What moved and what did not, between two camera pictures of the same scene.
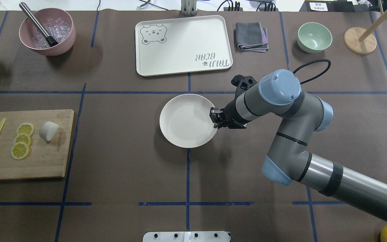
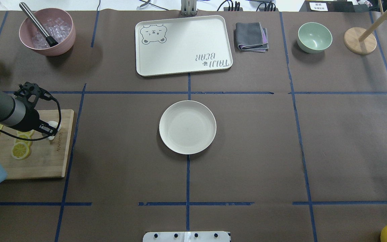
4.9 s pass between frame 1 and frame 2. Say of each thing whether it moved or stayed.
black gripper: moved
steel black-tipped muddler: stayed
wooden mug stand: stayed
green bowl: stayed
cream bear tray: stayed
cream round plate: moved
